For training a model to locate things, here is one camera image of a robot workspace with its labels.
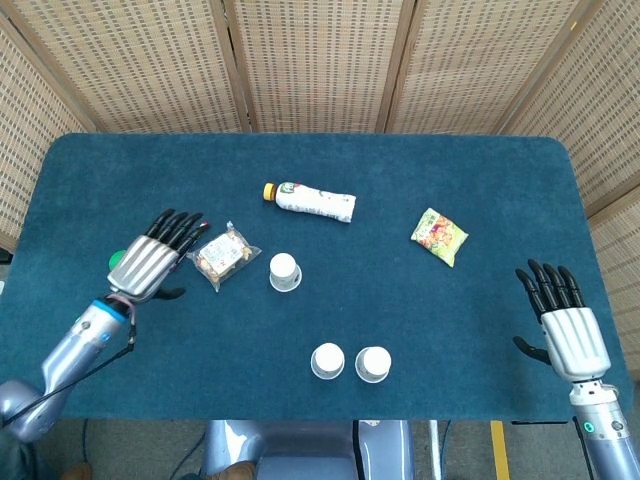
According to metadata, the white bottle with yellow cap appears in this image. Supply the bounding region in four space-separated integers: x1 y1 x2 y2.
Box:
262 181 358 226

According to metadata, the clear nut snack bag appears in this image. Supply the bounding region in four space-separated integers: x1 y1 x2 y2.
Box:
186 220 263 294

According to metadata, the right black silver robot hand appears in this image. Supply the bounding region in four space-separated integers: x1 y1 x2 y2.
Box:
513 258 612 385

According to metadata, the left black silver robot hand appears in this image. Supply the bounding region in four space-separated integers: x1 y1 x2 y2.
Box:
107 208 206 305

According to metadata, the white paper cup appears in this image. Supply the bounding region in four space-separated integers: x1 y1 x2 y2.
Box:
310 342 346 381
268 252 304 293
354 345 393 384

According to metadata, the red white marker pen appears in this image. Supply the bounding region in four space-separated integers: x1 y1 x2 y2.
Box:
168 219 210 274

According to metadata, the blue grey robot torso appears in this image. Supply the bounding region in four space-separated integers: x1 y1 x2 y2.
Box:
202 419 416 480

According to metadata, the green yellow snack packet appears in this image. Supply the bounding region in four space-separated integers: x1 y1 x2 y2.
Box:
410 207 470 269

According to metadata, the brown shoe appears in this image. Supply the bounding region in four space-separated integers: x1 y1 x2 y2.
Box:
218 459 259 480

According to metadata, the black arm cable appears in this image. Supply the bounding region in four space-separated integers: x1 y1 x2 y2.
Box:
0 305 139 429

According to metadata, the woven bamboo screen panel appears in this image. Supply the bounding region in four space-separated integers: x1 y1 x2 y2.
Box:
499 0 640 217
0 12 97 251
587 185 640 346
0 0 252 134
222 0 417 134
384 0 597 135

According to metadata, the white table leg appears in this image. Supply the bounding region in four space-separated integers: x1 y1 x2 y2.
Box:
428 420 442 480

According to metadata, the blue carpet table mat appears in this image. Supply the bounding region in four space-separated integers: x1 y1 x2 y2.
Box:
0 132 632 422

